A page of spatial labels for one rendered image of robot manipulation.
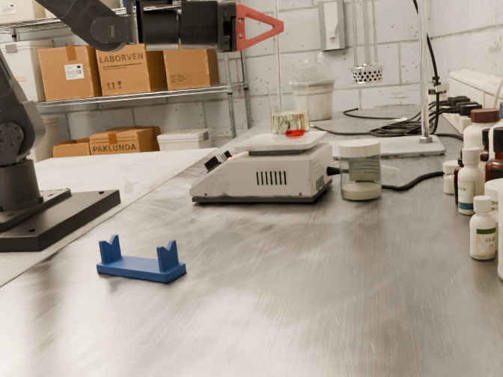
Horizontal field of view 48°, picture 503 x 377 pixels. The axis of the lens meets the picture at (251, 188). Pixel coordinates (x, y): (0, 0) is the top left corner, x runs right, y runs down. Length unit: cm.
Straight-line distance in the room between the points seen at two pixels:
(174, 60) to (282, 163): 227
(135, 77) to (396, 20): 141
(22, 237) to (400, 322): 49
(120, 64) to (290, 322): 277
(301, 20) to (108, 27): 248
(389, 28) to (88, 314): 284
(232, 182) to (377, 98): 244
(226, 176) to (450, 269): 40
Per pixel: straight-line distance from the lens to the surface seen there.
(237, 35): 85
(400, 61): 324
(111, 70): 320
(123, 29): 83
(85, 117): 370
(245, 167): 84
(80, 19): 85
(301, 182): 81
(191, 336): 47
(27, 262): 73
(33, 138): 86
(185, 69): 303
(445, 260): 59
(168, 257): 59
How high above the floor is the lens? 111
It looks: 13 degrees down
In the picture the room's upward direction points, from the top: 6 degrees counter-clockwise
